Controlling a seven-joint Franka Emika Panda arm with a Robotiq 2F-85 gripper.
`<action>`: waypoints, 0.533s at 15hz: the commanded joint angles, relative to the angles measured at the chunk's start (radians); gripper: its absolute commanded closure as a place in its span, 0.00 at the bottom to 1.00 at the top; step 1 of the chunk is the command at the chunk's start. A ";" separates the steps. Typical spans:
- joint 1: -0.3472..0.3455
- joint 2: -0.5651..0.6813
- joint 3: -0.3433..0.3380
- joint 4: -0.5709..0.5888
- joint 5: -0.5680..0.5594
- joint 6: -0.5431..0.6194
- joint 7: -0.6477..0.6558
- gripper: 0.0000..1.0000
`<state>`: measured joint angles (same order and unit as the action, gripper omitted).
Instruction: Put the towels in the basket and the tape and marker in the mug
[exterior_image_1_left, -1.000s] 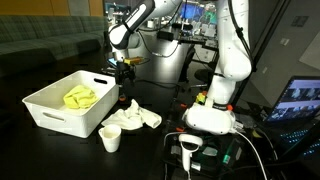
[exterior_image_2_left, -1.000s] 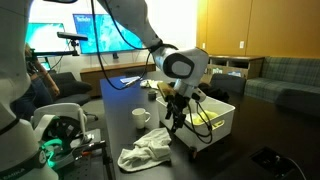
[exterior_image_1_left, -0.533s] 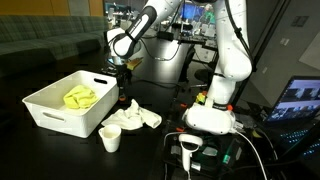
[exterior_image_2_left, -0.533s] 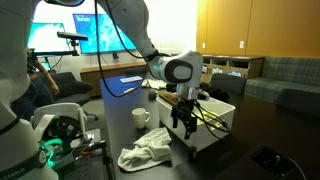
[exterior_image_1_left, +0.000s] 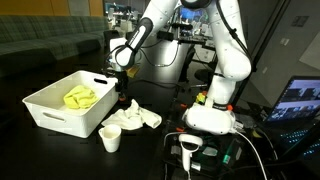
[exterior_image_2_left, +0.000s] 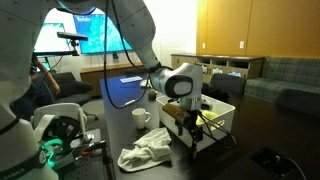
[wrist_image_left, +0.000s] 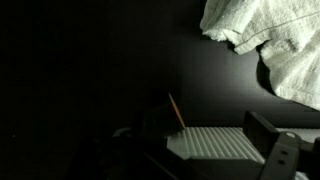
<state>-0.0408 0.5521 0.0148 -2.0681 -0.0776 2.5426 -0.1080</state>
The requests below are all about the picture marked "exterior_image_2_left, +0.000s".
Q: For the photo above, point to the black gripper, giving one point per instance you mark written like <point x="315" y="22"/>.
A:
<point x="188" y="121"/>

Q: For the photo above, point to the yellow-green towel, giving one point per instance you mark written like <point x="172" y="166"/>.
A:
<point x="210" y="118"/>

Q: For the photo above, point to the white towel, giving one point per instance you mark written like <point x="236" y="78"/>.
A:
<point x="146" y="151"/>

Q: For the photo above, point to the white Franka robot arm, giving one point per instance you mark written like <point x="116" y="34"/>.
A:
<point x="20" y="50"/>

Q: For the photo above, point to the white plastic basket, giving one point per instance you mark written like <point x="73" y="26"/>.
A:
<point x="220" y="103"/>

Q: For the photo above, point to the white mug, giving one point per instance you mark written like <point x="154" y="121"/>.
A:
<point x="140" y="116"/>

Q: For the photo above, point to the small grey cylinder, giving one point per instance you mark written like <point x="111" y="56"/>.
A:
<point x="152" y="94"/>

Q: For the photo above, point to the wooden shelf cabinet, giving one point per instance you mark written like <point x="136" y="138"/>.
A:
<point x="233" y="63"/>

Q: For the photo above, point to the white keyboard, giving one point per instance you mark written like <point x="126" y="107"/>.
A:
<point x="130" y="79"/>

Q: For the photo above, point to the green plaid couch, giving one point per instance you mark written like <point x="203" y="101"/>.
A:
<point x="290" y="76"/>

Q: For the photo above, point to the low wooden credenza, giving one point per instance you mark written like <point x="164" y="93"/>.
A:
<point x="96" y="76"/>

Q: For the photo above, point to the black swivel office chair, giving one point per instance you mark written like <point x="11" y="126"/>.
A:
<point x="71" y="88"/>

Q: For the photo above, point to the seated person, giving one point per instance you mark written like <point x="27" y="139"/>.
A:
<point x="36" y="96"/>

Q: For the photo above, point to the small background screen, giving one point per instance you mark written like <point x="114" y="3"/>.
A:
<point x="46" y="66"/>

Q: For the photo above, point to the cyan monitor screen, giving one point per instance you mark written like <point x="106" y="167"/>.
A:
<point x="50" y="40"/>

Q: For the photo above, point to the white wall switch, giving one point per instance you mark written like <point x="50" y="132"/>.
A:
<point x="203" y="45"/>

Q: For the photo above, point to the white wall outlet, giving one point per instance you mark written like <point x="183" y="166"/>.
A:
<point x="241" y="44"/>

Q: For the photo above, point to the large wall TV screen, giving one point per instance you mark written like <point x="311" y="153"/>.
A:
<point x="96" y="36"/>

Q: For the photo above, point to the black camera stand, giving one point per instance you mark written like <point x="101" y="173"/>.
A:
<point x="75" y="48"/>

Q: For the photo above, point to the black stereo camera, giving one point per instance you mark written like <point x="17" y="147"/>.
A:
<point x="71" y="36"/>

